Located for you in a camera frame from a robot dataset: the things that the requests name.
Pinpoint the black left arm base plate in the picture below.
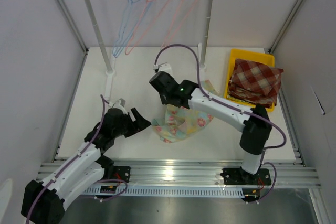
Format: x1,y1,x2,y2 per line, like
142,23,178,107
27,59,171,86
103,166,131,183

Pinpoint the blue wire hanger behind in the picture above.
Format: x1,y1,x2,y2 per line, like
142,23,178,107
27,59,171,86
131,0,152,39

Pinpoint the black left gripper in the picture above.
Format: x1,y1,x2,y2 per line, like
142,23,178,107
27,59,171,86
112,108,151,138

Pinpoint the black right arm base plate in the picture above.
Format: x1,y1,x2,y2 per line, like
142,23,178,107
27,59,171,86
221,168,272,186

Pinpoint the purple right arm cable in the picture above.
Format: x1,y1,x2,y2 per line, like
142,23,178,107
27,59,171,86
154,44,287,205

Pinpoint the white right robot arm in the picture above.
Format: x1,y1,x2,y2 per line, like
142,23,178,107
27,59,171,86
149,71,272,185

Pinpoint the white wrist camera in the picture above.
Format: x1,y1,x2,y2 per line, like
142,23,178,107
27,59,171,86
153,62,173,76
108,99,127,114

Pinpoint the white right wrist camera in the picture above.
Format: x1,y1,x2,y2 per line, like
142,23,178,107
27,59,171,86
153,62,173,76

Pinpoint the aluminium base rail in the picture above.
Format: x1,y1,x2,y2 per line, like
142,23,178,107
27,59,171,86
35,157,322,188

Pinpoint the blue wire hanger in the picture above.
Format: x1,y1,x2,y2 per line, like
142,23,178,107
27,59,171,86
112,0,144,58
131,0,152,39

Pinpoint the white slotted cable duct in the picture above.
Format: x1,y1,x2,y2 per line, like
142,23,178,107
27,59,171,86
82,185,244,198

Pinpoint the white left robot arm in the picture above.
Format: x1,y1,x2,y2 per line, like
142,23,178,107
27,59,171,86
21,108,151,223

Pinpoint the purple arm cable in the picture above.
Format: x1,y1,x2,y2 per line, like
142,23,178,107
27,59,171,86
25,94,129,224
154,44,287,205

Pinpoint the yellow plastic bin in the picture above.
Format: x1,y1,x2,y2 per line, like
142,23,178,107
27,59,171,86
223,48,275,108

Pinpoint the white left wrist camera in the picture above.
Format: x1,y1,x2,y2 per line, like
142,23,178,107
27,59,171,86
108,99,127,114

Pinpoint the floral pastel skirt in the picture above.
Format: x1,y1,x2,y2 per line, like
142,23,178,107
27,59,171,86
151,79,219,144

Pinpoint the red plaid skirt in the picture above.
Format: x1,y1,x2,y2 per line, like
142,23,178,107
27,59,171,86
228,59,284,108

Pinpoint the pink wire hanger middle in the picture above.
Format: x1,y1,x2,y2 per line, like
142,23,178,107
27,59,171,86
124,0,171,55

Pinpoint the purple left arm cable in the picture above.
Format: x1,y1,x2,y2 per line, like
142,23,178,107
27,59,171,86
25,94,129,224

